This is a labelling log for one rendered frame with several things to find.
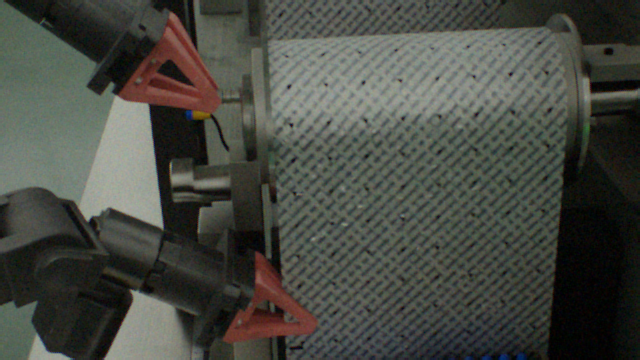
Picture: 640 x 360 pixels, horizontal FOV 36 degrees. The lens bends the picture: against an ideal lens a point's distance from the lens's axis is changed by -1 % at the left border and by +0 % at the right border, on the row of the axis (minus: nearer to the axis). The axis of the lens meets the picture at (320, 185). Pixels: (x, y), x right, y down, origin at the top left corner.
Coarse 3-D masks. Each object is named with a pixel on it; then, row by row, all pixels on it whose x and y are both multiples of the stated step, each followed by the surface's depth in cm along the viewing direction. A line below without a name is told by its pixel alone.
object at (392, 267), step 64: (384, 192) 80; (448, 192) 80; (512, 192) 81; (320, 256) 82; (384, 256) 83; (448, 256) 83; (512, 256) 83; (320, 320) 85; (384, 320) 85; (448, 320) 86; (512, 320) 86
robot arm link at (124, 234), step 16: (112, 208) 80; (96, 224) 79; (112, 224) 78; (128, 224) 79; (144, 224) 80; (112, 240) 78; (128, 240) 78; (144, 240) 79; (160, 240) 80; (112, 256) 78; (128, 256) 78; (144, 256) 79; (112, 272) 79; (128, 272) 79; (144, 272) 79; (96, 288) 80; (112, 288) 82; (128, 288) 80
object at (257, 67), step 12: (564, 48) 80; (252, 60) 79; (564, 60) 79; (252, 72) 78; (576, 96) 78; (264, 108) 77; (576, 108) 79; (264, 120) 77; (576, 120) 79; (264, 132) 78; (264, 144) 78; (264, 156) 79; (564, 156) 81; (264, 168) 79; (264, 180) 81
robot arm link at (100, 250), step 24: (72, 216) 79; (96, 240) 76; (48, 264) 72; (72, 264) 73; (96, 264) 75; (48, 288) 73; (72, 288) 74; (48, 312) 80; (72, 312) 79; (96, 312) 80; (120, 312) 81; (48, 336) 79; (72, 336) 80; (96, 336) 81
